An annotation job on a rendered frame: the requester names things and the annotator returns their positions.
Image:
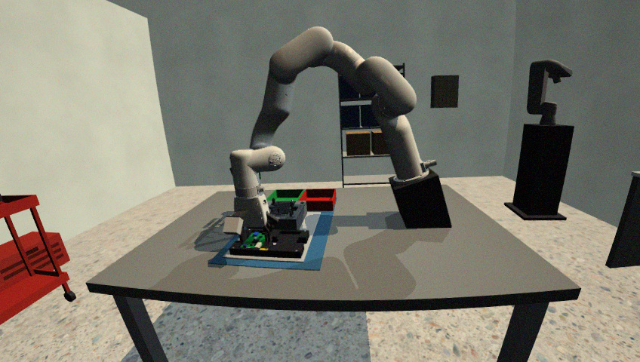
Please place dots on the green circuit board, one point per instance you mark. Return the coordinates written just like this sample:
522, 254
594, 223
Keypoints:
255, 240

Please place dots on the green bin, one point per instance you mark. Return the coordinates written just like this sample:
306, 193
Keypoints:
286, 195

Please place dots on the red bin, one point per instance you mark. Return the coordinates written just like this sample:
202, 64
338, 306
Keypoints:
319, 199

